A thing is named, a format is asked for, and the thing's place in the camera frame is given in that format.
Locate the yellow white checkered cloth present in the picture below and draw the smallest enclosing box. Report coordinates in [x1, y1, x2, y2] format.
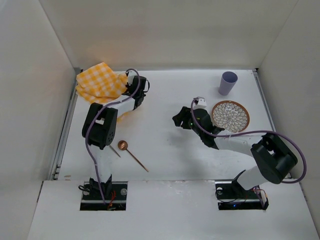
[75, 62, 128, 105]

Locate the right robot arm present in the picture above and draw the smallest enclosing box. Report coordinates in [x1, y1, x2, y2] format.
[172, 106, 298, 191]

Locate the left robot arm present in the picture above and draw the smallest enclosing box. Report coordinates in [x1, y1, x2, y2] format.
[82, 75, 150, 200]

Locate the floral patterned ceramic plate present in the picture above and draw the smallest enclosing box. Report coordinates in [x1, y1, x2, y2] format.
[211, 100, 250, 133]

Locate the lilac plastic cup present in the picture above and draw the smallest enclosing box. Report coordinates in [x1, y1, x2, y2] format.
[218, 71, 238, 96]

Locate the copper spoon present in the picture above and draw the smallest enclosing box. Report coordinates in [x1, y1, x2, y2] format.
[117, 140, 149, 172]

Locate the metal fork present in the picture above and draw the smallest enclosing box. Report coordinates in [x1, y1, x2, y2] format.
[109, 145, 121, 158]

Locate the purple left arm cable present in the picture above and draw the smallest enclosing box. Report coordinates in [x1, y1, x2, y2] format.
[84, 68, 140, 205]

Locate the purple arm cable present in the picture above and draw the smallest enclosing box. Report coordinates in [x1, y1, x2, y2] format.
[84, 68, 140, 205]
[190, 97, 308, 185]

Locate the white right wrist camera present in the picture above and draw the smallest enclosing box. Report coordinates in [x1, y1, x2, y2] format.
[193, 96, 207, 110]

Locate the right aluminium table rail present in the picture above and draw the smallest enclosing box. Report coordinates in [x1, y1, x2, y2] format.
[252, 68, 276, 132]

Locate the aluminium table rail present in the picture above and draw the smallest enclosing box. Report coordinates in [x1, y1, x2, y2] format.
[47, 77, 77, 180]
[252, 68, 276, 132]

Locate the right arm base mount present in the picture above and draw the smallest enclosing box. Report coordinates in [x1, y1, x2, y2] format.
[215, 181, 269, 211]

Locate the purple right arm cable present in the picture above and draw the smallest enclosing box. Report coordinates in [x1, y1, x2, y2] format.
[190, 97, 308, 185]

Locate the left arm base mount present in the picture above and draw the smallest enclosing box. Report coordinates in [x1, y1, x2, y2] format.
[78, 182, 128, 211]

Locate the left aluminium table rail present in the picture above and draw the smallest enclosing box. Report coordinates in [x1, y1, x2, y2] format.
[47, 77, 77, 180]

